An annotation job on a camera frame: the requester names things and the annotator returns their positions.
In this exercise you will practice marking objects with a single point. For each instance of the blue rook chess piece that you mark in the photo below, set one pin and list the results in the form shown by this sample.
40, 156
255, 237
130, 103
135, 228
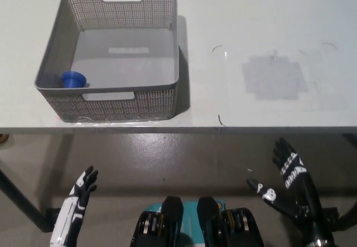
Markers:
73, 79

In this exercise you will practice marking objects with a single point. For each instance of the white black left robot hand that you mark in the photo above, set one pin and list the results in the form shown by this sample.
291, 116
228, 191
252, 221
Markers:
69, 213

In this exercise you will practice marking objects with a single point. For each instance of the small orange brown object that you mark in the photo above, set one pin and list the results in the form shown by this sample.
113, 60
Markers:
2, 139

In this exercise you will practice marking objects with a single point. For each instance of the grey perforated plastic basket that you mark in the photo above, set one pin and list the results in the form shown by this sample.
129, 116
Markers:
111, 107

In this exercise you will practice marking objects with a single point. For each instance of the black teal robot torso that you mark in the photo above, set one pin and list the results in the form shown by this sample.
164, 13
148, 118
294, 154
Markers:
173, 224

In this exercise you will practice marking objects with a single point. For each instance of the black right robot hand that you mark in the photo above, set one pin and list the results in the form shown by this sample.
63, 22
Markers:
298, 191

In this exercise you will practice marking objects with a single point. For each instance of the black floor foot plate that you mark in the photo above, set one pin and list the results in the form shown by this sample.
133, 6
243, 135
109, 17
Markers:
330, 215
53, 216

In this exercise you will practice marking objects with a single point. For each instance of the black metal table leg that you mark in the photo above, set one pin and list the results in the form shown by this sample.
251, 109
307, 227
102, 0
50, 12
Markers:
25, 201

